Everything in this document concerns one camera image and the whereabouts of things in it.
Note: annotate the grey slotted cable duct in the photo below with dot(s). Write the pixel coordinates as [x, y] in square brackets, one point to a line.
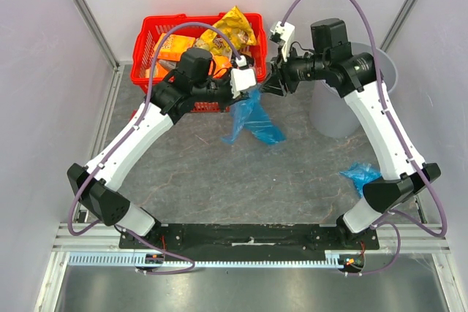
[156, 260]

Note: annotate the grey plastic trash bin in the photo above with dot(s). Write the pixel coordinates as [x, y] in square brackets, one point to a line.
[330, 115]

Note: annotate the blue trash bag roll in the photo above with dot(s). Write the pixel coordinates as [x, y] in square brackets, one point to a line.
[361, 174]

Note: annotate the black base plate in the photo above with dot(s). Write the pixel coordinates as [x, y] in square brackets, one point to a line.
[257, 241]

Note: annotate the small orange carton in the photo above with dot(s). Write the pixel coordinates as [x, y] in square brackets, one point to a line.
[221, 65]

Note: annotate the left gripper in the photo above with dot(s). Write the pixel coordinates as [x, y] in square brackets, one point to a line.
[229, 99]

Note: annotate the yellow chips bag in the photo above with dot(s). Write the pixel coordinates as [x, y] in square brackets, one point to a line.
[235, 26]

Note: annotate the orange striped packet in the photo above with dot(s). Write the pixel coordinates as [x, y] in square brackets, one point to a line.
[162, 70]

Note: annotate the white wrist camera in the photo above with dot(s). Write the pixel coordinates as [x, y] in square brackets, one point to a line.
[242, 77]
[283, 35]

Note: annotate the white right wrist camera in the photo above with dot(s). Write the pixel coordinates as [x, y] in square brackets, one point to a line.
[283, 35]

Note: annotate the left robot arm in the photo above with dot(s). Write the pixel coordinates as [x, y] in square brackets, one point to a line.
[192, 80]

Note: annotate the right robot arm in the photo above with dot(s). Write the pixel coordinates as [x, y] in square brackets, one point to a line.
[404, 172]

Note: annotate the orange snack box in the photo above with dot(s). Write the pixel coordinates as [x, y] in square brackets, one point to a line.
[175, 46]

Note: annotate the torn blue trash bag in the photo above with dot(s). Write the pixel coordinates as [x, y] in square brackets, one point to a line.
[249, 114]

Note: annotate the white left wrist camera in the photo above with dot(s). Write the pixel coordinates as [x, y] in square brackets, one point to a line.
[242, 77]

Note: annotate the red plastic shopping basket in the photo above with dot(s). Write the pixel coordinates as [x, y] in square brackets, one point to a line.
[155, 26]

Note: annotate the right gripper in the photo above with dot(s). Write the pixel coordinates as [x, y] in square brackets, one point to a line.
[281, 76]

